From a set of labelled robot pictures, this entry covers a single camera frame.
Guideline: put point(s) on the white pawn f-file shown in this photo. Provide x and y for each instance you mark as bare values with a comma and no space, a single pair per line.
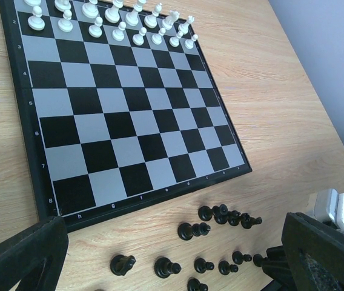
95,29

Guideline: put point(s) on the white pawn a-file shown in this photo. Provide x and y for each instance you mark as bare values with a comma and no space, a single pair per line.
191,43

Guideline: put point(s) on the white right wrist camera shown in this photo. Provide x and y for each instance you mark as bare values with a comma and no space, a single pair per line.
327,206

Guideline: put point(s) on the white bishop c-file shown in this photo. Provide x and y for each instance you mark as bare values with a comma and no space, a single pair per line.
151,20

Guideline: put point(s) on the white king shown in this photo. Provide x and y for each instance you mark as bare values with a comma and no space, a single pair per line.
112,14

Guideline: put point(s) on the black pawn a-file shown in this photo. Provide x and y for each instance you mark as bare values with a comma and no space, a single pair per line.
259,260

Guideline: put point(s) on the white pawn c-file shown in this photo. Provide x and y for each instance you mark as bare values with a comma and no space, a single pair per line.
158,38

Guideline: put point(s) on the white bishop f-file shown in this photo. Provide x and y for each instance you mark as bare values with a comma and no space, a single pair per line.
90,10

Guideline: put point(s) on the white pawn h-file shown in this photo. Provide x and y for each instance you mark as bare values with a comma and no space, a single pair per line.
35,21

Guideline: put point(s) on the white rook a-file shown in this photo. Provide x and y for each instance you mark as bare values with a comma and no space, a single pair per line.
183,28

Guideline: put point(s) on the black knight cluster right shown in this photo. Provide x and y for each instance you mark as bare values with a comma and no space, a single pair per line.
248,221

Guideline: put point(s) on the white queen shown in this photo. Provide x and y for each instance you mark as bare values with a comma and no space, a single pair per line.
131,18

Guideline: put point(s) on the white pawn b-file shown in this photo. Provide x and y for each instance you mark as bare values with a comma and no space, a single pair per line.
175,41

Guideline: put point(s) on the black piece cluster middle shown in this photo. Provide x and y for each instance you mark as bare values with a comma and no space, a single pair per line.
222,215

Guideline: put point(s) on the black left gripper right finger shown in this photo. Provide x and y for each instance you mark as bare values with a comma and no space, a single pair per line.
315,253

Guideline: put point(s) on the white pawn d-file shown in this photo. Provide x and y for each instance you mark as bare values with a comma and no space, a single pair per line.
138,39

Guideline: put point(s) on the white pawn g-file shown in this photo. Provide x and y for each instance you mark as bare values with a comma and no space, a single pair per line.
65,23

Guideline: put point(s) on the black king piece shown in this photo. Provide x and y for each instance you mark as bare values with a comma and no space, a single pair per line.
186,231

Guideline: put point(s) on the black chess piece lying left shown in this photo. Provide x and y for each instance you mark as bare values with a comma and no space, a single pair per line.
121,264

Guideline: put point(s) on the black pawn bottom edge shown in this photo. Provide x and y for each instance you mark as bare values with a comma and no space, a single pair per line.
194,284

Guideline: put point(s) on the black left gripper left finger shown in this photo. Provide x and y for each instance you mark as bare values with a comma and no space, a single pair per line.
33,258

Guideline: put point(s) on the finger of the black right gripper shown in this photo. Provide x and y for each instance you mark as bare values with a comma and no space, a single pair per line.
276,267

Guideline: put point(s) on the white knight b-file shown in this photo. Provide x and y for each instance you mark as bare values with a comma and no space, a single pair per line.
168,22

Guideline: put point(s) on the white pawn e-file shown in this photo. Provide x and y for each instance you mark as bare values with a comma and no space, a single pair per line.
118,33

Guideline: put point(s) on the white rook h-file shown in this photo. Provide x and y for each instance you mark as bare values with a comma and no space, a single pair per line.
33,3

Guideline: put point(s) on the black and silver chessboard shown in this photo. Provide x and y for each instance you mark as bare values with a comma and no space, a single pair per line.
111,127

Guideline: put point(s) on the white knight g-file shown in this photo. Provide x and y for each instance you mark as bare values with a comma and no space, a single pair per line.
62,5

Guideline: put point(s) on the black chess piece front row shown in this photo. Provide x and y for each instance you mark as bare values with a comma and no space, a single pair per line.
164,267

